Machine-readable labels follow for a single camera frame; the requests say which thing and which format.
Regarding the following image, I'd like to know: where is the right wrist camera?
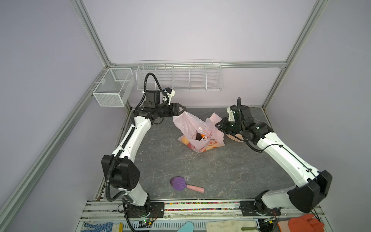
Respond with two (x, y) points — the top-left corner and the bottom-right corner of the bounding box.
(227, 106), (235, 121)

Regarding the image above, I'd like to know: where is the long white wire shelf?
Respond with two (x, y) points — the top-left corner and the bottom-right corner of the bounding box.
(136, 60), (224, 91)

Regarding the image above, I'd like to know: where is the pink plastic bag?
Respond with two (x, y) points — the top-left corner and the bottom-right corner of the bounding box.
(173, 112), (225, 153)

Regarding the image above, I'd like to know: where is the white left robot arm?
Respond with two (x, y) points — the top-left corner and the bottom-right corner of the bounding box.
(101, 72), (186, 217)

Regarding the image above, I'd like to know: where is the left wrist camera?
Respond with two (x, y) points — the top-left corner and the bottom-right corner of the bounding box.
(163, 88), (175, 105)

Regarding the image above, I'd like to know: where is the teal tool handle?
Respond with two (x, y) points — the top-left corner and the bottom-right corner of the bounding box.
(177, 222), (194, 232)

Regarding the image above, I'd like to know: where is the purple pink spatula brush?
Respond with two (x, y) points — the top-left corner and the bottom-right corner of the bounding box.
(170, 177), (205, 193)

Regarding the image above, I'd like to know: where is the beige cloth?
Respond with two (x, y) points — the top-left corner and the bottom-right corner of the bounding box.
(206, 220), (259, 232)

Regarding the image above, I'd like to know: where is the beige scalloped fruit bowl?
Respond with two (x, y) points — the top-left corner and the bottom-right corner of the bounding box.
(226, 134), (244, 142)

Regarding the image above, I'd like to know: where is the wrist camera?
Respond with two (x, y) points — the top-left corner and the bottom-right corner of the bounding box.
(227, 106), (235, 121)
(163, 88), (175, 105)

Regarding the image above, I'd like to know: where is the blue white knit glove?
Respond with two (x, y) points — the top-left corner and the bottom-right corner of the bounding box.
(81, 222), (114, 232)

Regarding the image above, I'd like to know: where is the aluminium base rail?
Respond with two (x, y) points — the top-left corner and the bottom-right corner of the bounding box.
(79, 199), (304, 221)

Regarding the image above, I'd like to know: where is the orange rubber glove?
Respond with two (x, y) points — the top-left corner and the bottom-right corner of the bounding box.
(278, 214), (325, 232)

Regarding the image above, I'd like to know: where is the small white wire basket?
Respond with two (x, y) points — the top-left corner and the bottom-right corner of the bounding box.
(93, 68), (135, 107)

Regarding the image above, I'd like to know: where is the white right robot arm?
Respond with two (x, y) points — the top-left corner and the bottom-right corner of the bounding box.
(215, 99), (333, 215)

